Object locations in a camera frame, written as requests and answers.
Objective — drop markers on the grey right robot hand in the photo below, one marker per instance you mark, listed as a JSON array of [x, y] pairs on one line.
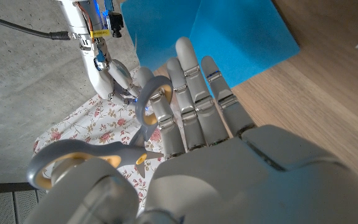
[[97, 74]]

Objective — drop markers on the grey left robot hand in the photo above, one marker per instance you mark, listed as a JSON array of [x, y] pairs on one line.
[[244, 180]]

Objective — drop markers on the floral rose backdrop cloth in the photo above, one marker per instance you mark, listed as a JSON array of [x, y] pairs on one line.
[[104, 124]]

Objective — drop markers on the blue folded paper card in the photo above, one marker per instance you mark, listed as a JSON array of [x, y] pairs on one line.
[[238, 34]]

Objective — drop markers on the grey perforated metal panel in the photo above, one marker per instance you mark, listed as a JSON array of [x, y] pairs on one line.
[[4, 205]]

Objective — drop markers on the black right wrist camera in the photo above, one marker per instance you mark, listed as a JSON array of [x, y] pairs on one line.
[[115, 25]]

